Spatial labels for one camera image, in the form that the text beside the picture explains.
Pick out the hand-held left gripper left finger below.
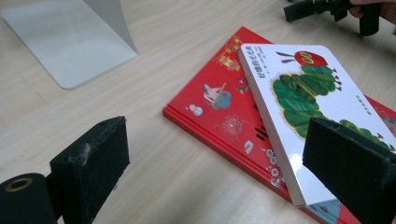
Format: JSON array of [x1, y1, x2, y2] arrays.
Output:
[[49, 116, 131, 224]]

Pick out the white caterpillar board book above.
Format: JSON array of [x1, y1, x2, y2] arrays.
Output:
[[237, 43, 396, 208]]

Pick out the red picture book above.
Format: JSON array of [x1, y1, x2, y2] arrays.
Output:
[[163, 26, 396, 224]]

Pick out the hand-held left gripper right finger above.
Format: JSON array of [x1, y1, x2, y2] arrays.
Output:
[[302, 117, 396, 224]]

